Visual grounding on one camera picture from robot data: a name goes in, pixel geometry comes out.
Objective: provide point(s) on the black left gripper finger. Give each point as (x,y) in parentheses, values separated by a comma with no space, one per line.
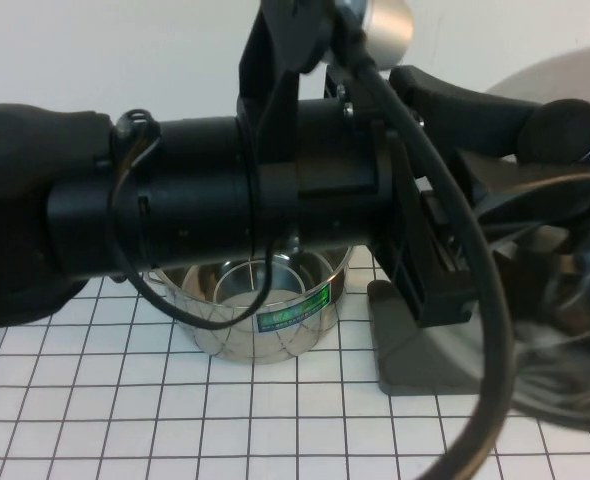
(560,130)
(530,235)

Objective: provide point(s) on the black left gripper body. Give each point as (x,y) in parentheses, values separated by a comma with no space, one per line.
(415,240)

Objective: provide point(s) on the stainless steel lid black knob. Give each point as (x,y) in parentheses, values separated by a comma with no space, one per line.
(550,70)

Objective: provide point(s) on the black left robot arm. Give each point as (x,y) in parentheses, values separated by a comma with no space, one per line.
(200,190)

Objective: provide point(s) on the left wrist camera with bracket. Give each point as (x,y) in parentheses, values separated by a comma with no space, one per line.
(390,30)

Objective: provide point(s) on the white black-grid tablecloth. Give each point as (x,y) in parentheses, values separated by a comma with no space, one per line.
(125,400)

